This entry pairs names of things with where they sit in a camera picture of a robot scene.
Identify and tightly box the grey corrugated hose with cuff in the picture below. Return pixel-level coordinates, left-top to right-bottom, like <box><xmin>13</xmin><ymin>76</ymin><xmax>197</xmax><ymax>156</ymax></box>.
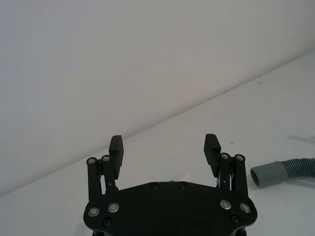
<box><xmin>250</xmin><ymin>157</ymin><xmax>315</xmax><ymax>189</ymax></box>

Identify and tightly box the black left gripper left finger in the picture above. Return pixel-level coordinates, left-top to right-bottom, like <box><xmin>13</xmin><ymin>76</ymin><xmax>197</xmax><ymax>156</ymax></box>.
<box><xmin>86</xmin><ymin>135</ymin><xmax>125</xmax><ymax>201</ymax></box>

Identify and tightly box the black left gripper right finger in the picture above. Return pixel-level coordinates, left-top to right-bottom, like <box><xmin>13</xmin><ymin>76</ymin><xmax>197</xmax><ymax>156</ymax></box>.
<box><xmin>203</xmin><ymin>133</ymin><xmax>250</xmax><ymax>198</ymax></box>

